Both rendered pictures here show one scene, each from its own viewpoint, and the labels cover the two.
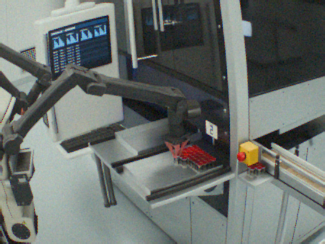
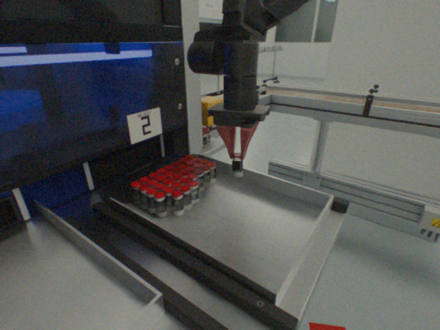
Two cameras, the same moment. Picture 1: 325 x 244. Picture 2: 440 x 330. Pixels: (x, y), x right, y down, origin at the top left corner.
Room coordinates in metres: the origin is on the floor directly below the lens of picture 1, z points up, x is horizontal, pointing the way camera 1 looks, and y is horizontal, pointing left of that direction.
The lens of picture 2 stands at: (1.91, 0.33, 1.19)
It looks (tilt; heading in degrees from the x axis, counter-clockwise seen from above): 26 degrees down; 242
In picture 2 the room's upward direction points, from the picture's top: straight up
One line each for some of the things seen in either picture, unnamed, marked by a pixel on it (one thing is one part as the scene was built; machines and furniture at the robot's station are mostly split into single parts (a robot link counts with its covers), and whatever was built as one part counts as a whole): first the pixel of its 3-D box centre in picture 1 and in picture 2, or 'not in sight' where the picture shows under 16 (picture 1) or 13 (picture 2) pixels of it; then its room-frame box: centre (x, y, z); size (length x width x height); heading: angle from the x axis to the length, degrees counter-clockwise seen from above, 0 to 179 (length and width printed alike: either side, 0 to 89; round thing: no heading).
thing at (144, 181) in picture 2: (203, 157); (166, 177); (1.78, -0.16, 0.90); 0.18 x 0.02 x 0.05; 26
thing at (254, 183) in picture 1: (257, 176); (200, 145); (1.60, -0.39, 0.87); 0.14 x 0.13 x 0.02; 117
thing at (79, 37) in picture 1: (75, 65); not in sight; (2.48, 0.47, 1.19); 0.50 x 0.19 x 0.78; 121
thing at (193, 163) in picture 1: (190, 161); (188, 186); (1.75, -0.10, 0.90); 0.18 x 0.02 x 0.05; 26
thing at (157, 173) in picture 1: (172, 169); (222, 203); (1.71, -0.02, 0.90); 0.34 x 0.26 x 0.04; 116
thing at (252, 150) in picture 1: (250, 152); (207, 110); (1.59, -0.34, 0.99); 0.08 x 0.07 x 0.07; 117
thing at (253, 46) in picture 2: (176, 115); (238, 59); (1.67, -0.06, 1.16); 0.07 x 0.06 x 0.07; 113
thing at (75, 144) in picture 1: (93, 137); not in sight; (2.29, 0.39, 0.82); 0.40 x 0.14 x 0.02; 121
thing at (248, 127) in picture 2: (176, 146); (236, 135); (1.67, -0.05, 1.02); 0.07 x 0.07 x 0.09; 42
